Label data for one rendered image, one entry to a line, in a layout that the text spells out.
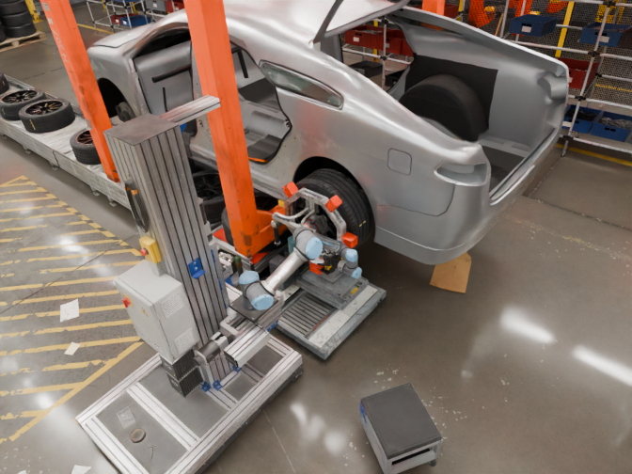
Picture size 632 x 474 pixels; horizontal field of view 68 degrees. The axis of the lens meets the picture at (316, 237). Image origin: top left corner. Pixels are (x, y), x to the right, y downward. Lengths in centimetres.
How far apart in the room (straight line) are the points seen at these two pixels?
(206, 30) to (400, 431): 254
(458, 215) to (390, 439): 138
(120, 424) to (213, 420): 60
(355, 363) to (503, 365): 108
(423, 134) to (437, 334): 168
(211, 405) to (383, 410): 111
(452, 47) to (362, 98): 170
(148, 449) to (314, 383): 117
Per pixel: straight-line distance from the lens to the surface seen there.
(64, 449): 380
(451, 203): 298
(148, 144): 225
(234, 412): 325
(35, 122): 745
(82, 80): 480
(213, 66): 303
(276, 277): 272
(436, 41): 469
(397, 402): 309
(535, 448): 352
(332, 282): 390
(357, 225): 333
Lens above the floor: 294
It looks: 38 degrees down
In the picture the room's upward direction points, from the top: 4 degrees counter-clockwise
